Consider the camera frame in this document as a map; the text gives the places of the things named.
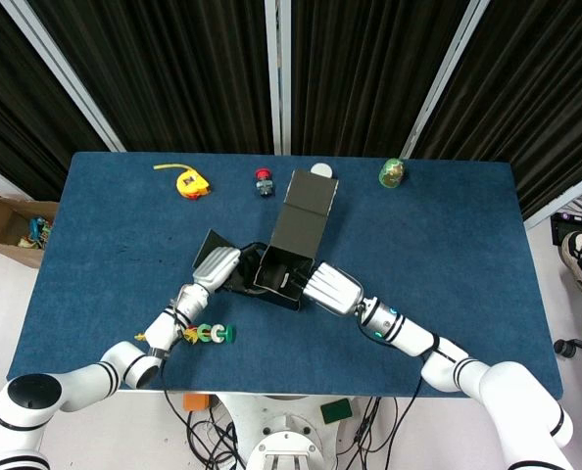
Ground white partition frame post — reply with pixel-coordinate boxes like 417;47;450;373
401;0;491;159
0;0;126;153
264;0;292;157

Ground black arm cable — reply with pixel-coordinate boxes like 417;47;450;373
159;359;197;442
407;359;434;410

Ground blue table mat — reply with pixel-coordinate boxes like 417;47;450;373
6;150;564;400

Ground white black sneaker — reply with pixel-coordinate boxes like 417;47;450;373
559;231;582;297

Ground black paper box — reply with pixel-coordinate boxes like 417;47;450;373
192;169;340;312

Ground black floor cable bundle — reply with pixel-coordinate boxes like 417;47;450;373
344;396;400;470
185;396;247;470

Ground black electronic device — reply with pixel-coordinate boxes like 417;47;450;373
550;210;582;246

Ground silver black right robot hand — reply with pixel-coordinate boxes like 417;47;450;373
279;261;364;317

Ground feather shuttlecock with plastic rings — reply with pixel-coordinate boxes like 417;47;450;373
133;322;237;346

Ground yellow tape measure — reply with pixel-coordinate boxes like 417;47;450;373
153;164;213;201

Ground red emergency stop button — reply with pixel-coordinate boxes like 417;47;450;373
253;167;277;199

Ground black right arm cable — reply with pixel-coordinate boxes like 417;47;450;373
407;359;434;410

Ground green block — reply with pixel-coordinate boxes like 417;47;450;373
319;398;354;425

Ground colourful toys bundle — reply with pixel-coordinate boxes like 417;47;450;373
17;216;53;251

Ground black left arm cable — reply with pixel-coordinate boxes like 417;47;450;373
159;359;197;442

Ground black chair caster leg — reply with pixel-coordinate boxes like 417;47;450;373
553;337;582;361

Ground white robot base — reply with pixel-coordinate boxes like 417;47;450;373
219;394;356;470

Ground black pleated curtain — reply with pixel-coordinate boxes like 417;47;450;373
28;0;275;156
412;0;582;221
290;0;461;158
0;0;111;202

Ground brown cardboard box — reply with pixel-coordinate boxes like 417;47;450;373
0;181;60;269

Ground green painted nesting doll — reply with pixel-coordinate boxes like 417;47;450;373
377;157;408;189

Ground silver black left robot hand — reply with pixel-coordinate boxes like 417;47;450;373
191;241;268;295

